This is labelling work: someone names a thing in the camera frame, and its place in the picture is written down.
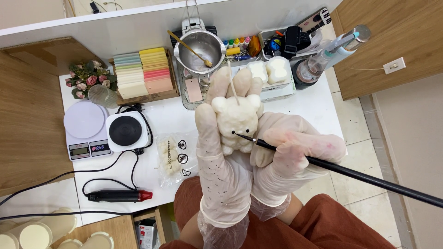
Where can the white tray of tools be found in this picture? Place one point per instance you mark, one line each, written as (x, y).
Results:
(266, 36)

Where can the white cardboard box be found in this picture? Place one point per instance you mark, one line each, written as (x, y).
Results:
(278, 90)

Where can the black and white appliance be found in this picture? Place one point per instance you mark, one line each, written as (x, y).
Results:
(211, 29)

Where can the pink dye bottle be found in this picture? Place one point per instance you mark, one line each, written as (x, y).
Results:
(246, 40)

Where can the gold long spoon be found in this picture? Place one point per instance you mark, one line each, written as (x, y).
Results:
(188, 47)

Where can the ribbed clear glass cup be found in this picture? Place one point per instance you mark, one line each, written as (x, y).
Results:
(103, 96)

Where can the row of yellow pink wax slabs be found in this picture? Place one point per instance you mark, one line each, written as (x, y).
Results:
(155, 71)

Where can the small white moulded candle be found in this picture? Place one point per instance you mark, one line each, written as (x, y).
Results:
(258, 72)

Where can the pink rose bouquet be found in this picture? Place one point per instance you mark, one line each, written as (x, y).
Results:
(90, 80)

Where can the orange packet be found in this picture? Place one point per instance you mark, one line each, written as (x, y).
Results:
(254, 46)

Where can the dark spray bottle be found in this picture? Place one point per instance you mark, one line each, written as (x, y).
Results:
(306, 74)

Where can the clear plastic bag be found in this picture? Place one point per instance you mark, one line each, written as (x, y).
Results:
(187, 162)

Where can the wooden slab box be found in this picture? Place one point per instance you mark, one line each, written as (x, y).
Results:
(152, 97)

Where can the person's rust brown clothing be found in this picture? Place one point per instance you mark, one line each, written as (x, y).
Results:
(311, 228)

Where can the red and white box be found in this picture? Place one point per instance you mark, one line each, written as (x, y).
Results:
(148, 234)

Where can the small black plug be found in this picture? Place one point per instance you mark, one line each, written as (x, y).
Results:
(94, 7)

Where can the blue dye bottle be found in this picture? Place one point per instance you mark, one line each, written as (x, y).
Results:
(225, 43)

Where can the white digital kitchen scale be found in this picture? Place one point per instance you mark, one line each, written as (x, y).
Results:
(84, 121)

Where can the black and red heat gun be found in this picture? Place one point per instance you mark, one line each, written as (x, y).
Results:
(117, 195)

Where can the person's left hand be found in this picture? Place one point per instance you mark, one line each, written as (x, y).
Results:
(221, 173)

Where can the piano pattern phone case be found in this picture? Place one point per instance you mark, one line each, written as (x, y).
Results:
(316, 20)

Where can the blue small tool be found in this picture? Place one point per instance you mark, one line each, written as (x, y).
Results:
(241, 57)

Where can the white wall socket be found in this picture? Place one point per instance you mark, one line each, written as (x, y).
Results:
(394, 65)

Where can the yellow dye bottle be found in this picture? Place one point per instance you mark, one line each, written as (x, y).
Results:
(236, 42)

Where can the person's right hand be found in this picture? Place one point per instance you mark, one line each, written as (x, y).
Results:
(287, 166)

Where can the person's right fingers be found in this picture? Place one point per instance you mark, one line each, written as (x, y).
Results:
(297, 143)

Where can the pink paper tag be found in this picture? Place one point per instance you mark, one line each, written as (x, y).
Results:
(193, 90)

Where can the row of green cream wax slabs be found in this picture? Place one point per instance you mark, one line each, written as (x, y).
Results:
(129, 77)

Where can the white bear candle with wick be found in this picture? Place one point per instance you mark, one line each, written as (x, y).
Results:
(237, 117)

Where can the white electric hot plate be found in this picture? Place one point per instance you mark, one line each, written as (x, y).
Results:
(126, 131)

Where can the orange dye bottle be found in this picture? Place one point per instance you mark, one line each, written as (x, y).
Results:
(241, 41)

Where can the steel melting pitcher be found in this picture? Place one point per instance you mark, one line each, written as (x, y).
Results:
(200, 46)

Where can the white bagged bear candle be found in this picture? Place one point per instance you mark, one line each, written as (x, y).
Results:
(169, 157)

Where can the speckled grey tray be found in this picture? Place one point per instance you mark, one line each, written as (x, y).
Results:
(187, 100)

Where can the cream pillar candle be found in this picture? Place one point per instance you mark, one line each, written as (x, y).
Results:
(69, 244)
(98, 241)
(7, 242)
(41, 231)

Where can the yellow tube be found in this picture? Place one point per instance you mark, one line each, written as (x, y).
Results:
(233, 51)

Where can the large white moulded candle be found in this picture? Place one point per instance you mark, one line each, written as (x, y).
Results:
(277, 70)

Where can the thin black paint brush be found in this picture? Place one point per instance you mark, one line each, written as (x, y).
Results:
(363, 176)

